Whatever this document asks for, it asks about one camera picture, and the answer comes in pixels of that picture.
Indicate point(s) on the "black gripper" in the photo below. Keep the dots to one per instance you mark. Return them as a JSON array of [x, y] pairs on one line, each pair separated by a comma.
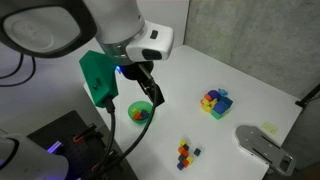
[[133, 70]]

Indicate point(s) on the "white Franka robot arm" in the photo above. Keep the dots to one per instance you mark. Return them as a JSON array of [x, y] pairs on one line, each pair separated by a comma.
[[116, 20]]

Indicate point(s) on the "small dark green block in bowl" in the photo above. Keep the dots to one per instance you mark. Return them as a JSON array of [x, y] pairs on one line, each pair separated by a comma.
[[143, 111]]

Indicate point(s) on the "small blue block in bowl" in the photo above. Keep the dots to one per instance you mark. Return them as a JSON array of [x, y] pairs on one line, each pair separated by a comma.
[[144, 115]]

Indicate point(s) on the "small yellow block in bowl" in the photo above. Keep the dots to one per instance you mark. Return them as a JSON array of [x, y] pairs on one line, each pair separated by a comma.
[[134, 111]]

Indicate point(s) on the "small orange block in bowl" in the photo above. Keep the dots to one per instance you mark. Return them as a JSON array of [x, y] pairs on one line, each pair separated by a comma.
[[137, 116]]

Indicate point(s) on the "green plastic bowl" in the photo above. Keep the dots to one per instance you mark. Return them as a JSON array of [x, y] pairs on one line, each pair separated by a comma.
[[140, 120]]

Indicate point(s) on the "small maroon block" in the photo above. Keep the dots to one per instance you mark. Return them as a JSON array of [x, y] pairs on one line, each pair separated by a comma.
[[186, 147]]

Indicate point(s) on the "large green toy block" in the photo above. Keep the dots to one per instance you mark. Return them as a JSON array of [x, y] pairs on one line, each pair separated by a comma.
[[218, 115]]

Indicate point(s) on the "large blue toy block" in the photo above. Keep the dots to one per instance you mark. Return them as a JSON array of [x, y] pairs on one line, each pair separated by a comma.
[[222, 104]]

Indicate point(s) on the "small lone green block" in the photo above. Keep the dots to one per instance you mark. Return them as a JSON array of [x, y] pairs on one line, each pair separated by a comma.
[[197, 152]]

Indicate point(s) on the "small red block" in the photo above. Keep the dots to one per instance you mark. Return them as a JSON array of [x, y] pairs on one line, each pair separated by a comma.
[[185, 162]]

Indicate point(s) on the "large orange toy piece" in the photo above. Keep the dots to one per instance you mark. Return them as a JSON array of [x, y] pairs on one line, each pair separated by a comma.
[[208, 97]]

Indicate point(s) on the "large yellow toy piece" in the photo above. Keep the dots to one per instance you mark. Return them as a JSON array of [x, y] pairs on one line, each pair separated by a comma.
[[207, 106]]

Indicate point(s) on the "large purple toy piece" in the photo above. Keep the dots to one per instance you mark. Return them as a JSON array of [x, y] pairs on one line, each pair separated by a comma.
[[213, 94]]

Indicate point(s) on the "light blue toy piece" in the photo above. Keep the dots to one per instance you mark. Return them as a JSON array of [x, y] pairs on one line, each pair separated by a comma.
[[223, 91]]

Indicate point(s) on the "red black clamp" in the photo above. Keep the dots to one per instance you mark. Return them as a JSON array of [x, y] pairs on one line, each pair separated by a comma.
[[83, 134], [105, 161]]

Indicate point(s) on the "yellow sticky note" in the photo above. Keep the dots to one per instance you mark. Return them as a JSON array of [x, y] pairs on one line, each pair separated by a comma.
[[269, 128]]

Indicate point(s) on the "black stand pole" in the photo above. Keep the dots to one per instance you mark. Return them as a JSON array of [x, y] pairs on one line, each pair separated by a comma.
[[308, 97]]

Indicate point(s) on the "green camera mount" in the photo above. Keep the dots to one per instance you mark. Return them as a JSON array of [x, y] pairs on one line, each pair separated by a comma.
[[98, 75]]

